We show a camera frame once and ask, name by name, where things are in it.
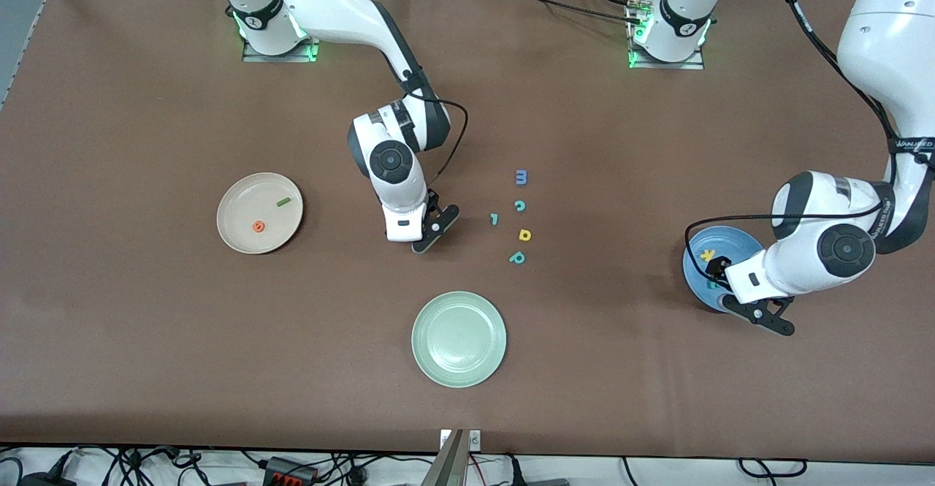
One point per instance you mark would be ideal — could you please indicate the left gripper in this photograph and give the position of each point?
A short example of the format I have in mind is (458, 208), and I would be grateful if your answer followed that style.
(717, 267)

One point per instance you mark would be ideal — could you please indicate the yellow letter K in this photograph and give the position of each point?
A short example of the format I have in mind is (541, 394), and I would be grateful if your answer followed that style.
(707, 256)

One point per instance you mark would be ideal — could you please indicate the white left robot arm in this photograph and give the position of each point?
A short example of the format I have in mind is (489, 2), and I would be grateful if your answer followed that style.
(891, 33)

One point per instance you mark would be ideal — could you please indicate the blue plate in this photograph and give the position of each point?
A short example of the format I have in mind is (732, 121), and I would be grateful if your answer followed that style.
(730, 241)

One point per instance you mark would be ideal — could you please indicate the teal letter A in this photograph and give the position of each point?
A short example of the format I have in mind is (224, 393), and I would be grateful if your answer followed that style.
(511, 260)

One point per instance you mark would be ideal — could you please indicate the pale green plate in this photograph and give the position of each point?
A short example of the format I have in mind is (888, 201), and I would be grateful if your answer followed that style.
(459, 340)

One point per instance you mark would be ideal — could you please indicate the brown table mat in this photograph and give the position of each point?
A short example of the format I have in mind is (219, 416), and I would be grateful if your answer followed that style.
(584, 362)

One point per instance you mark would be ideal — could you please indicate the beige brown plate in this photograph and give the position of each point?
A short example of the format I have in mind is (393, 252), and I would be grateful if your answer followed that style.
(248, 201)

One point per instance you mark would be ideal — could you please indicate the grey metal bar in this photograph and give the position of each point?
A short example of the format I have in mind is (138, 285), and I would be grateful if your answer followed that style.
(449, 464)

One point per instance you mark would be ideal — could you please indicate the black plug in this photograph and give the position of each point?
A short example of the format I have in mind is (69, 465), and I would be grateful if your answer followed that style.
(513, 471)

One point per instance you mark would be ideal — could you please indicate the black power strip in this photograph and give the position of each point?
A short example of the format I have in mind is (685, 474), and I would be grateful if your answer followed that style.
(288, 471)

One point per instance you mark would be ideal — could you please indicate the black power adapter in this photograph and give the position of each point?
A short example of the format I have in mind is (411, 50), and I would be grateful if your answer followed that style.
(44, 480)

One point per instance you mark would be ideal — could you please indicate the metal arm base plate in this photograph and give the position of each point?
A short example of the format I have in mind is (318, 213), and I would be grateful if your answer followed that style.
(668, 64)
(281, 58)

